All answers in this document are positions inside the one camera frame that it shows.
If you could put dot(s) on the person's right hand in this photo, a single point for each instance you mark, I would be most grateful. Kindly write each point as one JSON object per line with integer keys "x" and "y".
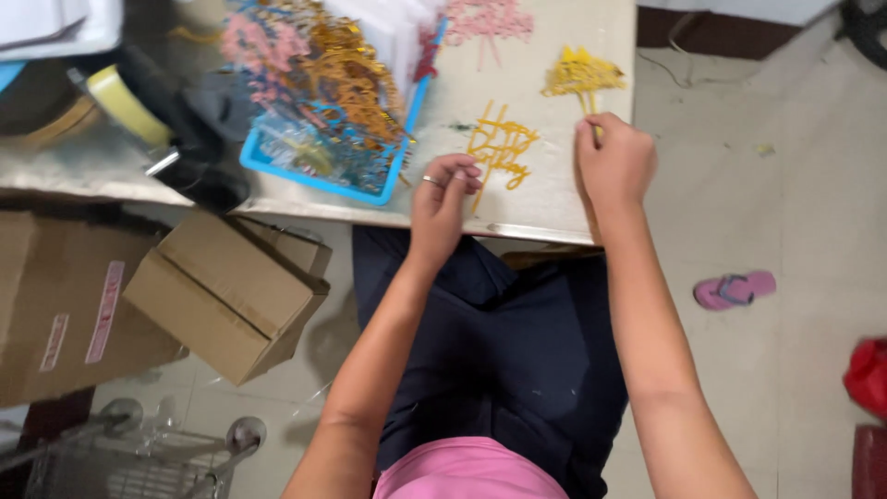
{"x": 619, "y": 166}

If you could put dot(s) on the person's left hand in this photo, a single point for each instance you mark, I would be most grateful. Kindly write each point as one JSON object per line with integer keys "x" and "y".
{"x": 435, "y": 211}

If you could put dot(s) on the person's right fingers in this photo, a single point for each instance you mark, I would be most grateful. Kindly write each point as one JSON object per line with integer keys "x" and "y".
{"x": 597, "y": 132}

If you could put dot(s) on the person's left fingers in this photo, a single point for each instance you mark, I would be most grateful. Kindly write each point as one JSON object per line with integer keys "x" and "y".
{"x": 454, "y": 173}

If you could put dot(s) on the yellow crown cake topper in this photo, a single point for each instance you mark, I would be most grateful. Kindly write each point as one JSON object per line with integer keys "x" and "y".
{"x": 583, "y": 76}

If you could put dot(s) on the yellow script cake topper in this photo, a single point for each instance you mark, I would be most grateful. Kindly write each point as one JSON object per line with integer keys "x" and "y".
{"x": 500, "y": 149}

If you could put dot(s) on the blue plastic tray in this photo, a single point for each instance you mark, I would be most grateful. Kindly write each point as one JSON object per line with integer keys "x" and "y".
{"x": 326, "y": 166}

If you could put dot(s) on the stack of white sheets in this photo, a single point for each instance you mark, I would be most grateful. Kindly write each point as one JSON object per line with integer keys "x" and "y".
{"x": 398, "y": 34}

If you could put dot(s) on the pink cake topper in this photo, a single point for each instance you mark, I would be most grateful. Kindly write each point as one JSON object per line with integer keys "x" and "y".
{"x": 488, "y": 21}

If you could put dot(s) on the heap of assorted cake toppers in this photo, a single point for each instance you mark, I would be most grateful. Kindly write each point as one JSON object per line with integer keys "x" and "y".
{"x": 319, "y": 83}

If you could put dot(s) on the person's dark trousers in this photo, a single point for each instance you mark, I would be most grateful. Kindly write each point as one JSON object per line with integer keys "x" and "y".
{"x": 495, "y": 360}

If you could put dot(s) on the pink flip-flop sandal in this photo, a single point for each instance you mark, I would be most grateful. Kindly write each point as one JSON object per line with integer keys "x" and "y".
{"x": 734, "y": 289}

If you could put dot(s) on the small brown cardboard box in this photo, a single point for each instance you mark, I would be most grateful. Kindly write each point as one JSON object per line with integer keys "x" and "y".
{"x": 229, "y": 294}

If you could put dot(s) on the black cloth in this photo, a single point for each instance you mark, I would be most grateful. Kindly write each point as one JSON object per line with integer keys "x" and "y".
{"x": 187, "y": 132}

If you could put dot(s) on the person's pink shirt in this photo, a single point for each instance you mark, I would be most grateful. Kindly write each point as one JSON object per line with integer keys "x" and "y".
{"x": 470, "y": 470}

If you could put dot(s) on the tape dispenser with yellow tape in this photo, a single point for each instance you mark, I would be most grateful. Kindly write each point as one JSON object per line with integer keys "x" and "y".
{"x": 131, "y": 111}

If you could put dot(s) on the red plastic bag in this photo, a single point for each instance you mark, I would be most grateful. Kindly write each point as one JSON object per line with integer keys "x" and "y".
{"x": 867, "y": 378}

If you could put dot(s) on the large brown cardboard box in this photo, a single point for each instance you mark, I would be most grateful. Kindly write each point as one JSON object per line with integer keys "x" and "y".
{"x": 66, "y": 305}

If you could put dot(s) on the white papers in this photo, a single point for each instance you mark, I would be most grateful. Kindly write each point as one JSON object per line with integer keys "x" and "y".
{"x": 59, "y": 24}

